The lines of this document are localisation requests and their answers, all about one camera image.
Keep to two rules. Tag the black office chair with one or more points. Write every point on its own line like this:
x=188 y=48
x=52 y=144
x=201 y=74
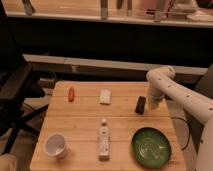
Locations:
x=21 y=84

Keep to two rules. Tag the white rectangular block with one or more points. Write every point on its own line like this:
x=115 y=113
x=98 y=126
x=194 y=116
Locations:
x=105 y=97

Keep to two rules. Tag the translucent yellowish pusher tool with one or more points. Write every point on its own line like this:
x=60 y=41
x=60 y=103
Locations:
x=153 y=103

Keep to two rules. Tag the wooden bench rail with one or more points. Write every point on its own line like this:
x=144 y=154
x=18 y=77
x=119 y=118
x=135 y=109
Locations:
x=110 y=64

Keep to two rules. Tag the black eraser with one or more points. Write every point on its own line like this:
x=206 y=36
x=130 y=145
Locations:
x=140 y=105

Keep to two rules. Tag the green bowl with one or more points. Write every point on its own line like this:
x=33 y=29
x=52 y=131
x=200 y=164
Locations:
x=151 y=148

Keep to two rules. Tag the white paper cup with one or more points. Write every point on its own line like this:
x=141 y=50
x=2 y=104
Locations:
x=55 y=146

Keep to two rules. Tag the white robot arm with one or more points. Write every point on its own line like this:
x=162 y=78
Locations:
x=161 y=83

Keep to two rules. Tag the orange carrot toy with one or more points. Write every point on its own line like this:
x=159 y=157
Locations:
x=71 y=94

